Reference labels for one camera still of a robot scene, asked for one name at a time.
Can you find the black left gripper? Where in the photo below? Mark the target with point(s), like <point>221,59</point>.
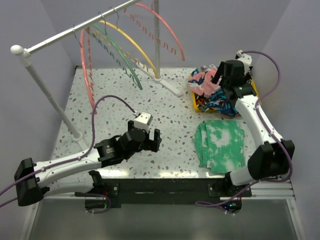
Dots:
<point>152,145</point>

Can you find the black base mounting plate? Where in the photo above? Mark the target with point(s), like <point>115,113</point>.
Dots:
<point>160,191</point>

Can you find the white clothes rack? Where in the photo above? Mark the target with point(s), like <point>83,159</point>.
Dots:
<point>15,125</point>

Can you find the green tie-dye shorts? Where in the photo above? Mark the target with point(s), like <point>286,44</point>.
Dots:
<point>219,145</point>

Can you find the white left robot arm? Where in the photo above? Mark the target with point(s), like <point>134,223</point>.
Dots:
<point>36,180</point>

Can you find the yellow hanger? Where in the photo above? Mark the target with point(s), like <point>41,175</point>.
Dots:
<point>155,72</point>

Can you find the yellow plastic bin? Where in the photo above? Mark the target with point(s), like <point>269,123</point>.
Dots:
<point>216,104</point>

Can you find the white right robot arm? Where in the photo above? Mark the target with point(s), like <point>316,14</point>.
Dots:
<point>273,154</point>

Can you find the pink shark print shorts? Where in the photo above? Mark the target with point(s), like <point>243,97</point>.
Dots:
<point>200,81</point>

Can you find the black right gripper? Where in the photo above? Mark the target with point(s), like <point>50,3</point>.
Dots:
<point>219,72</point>

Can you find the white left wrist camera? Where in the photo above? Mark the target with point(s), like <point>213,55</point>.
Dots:
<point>143,121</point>

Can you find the blue orange patterned shorts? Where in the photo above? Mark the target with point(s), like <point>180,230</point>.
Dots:
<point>208,96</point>

